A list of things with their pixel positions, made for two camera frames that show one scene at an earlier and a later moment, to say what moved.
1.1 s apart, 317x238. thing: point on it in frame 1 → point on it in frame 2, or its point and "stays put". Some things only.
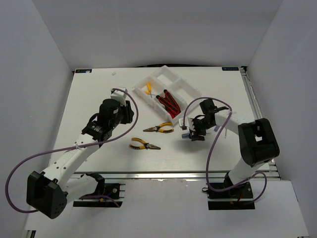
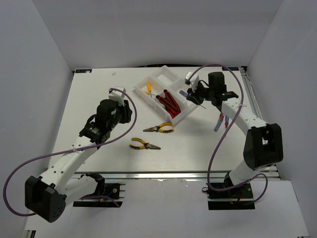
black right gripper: (194, 134) → (192, 95)
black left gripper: (129, 113) stays put
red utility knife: (176, 107) → (170, 108)
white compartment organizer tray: (170, 95) stays put
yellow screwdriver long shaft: (149, 88) stays put
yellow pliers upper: (157, 129) stays put
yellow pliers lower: (146, 146) stays put
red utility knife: (171, 102) stays put
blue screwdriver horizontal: (186, 136) → (185, 94)
